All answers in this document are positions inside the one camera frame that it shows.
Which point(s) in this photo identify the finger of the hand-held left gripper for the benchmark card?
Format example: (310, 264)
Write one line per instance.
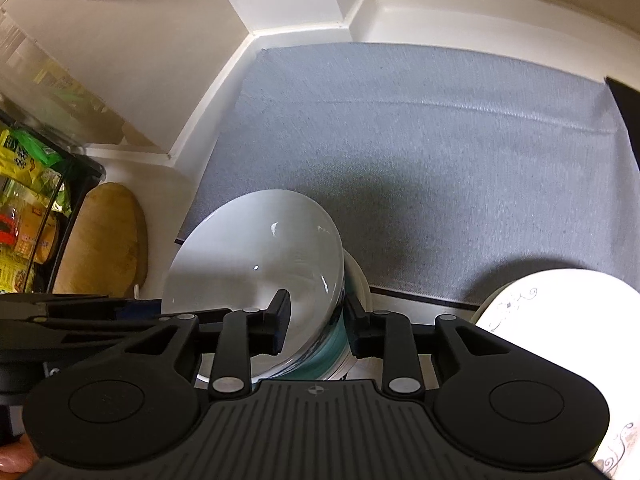
(75, 310)

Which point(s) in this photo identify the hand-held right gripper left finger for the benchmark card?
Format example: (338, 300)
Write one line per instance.
(280, 320)

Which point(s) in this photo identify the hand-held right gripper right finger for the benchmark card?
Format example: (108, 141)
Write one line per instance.
(356, 322)

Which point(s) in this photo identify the blue patterned white bowl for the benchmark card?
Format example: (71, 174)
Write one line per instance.
(357, 280)
(250, 255)

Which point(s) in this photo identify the white plate with swirl print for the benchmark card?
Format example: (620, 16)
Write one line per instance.
(540, 305)

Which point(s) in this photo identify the person's left hand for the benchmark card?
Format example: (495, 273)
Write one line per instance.
(15, 455)

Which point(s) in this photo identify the wooden cutting board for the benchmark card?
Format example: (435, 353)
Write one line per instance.
(100, 240)

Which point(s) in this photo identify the group of snack packets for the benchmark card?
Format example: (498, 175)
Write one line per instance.
(22, 200)

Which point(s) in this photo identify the black storage rack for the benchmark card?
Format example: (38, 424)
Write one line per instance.
(75, 180)

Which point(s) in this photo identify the grey textured mat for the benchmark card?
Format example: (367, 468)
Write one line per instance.
(425, 160)

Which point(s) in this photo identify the black board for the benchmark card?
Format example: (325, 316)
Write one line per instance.
(627, 115)

